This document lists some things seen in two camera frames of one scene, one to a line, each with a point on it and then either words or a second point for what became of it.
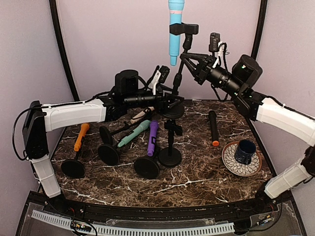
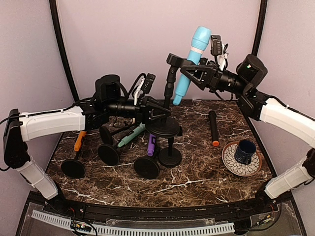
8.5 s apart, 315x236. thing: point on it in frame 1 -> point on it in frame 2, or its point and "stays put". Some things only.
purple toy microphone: [153, 130] stays put
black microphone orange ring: [213, 124] stays put
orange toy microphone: [84, 128] stays put
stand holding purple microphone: [147, 167] stays put
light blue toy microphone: [175, 8] -> [200, 39]
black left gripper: [160, 106] -> [144, 110]
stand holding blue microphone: [175, 107] -> [168, 127]
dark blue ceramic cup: [245, 150] stays put
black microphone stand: [171, 157] stays put
